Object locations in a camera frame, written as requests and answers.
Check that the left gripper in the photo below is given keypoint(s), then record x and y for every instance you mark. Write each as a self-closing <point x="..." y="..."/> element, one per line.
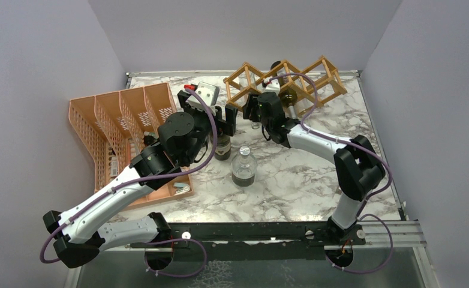
<point x="230" y="114"/>

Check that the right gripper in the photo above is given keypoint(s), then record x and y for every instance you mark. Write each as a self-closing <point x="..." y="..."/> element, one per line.
<point x="251" y="104"/>

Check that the dark wine bottle front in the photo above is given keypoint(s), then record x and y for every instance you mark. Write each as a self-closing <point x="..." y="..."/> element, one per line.
<point x="288" y="97"/>

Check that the dark wine bottle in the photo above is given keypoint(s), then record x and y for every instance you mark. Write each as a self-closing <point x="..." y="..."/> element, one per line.
<point x="288" y="97"/>
<point x="223" y="147"/>

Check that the round clear bottle silver cap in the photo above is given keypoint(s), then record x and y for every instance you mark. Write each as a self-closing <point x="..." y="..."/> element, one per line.
<point x="244" y="167"/>

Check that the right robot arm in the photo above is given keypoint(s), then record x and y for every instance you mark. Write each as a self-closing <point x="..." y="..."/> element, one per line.
<point x="357" y="168"/>

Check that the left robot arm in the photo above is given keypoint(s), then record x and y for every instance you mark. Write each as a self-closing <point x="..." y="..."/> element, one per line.
<point x="81" y="233"/>

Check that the wooden wine rack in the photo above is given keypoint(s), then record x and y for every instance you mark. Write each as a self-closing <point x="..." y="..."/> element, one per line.
<point x="321" y="75"/>

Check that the red black small item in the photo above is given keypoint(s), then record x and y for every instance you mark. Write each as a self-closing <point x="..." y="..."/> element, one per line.
<point x="149" y="140"/>

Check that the peach plastic organizer tray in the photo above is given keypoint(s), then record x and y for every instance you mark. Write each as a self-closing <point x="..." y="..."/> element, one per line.
<point x="116" y="126"/>

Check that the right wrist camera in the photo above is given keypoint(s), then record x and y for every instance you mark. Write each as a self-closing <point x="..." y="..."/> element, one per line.
<point x="271" y="85"/>

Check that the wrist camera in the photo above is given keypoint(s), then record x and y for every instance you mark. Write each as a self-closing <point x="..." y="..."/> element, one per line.
<point x="271" y="85"/>
<point x="206" y="91"/>

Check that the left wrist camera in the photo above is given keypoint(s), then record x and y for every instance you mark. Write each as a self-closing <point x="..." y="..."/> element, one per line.
<point x="206" y="91"/>

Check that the black mounting rail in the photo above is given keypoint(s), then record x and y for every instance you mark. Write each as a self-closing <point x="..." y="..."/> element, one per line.
<point x="194" y="242"/>

